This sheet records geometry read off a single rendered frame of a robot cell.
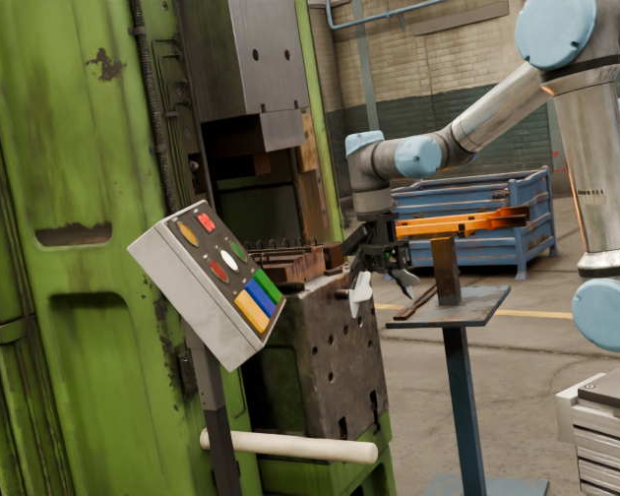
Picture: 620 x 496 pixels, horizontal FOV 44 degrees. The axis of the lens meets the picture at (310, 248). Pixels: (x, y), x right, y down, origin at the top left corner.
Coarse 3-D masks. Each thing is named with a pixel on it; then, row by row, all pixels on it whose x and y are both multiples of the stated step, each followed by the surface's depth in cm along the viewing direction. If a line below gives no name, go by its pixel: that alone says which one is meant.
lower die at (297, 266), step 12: (276, 252) 206; (288, 252) 203; (300, 252) 202; (312, 252) 205; (264, 264) 202; (276, 264) 199; (288, 264) 196; (300, 264) 200; (312, 264) 205; (324, 264) 210; (276, 276) 195; (288, 276) 195; (300, 276) 200; (312, 276) 205
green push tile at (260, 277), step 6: (258, 270) 160; (258, 276) 156; (264, 276) 159; (258, 282) 154; (264, 282) 156; (270, 282) 160; (264, 288) 154; (270, 288) 157; (276, 288) 161; (270, 294) 154; (276, 294) 158; (276, 300) 155
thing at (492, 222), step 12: (492, 216) 219; (516, 216) 214; (396, 228) 229; (408, 228) 227; (420, 228) 226; (432, 228) 224; (444, 228) 223; (456, 228) 221; (468, 228) 219; (492, 228) 216
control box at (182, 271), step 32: (160, 224) 130; (192, 224) 143; (224, 224) 163; (160, 256) 131; (192, 256) 131; (160, 288) 132; (192, 288) 131; (224, 288) 135; (192, 320) 132; (224, 320) 132; (224, 352) 133; (256, 352) 133
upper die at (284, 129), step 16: (272, 112) 192; (288, 112) 199; (208, 128) 196; (224, 128) 193; (240, 128) 191; (256, 128) 189; (272, 128) 192; (288, 128) 198; (208, 144) 197; (224, 144) 194; (240, 144) 192; (256, 144) 190; (272, 144) 191; (288, 144) 198; (304, 144) 205
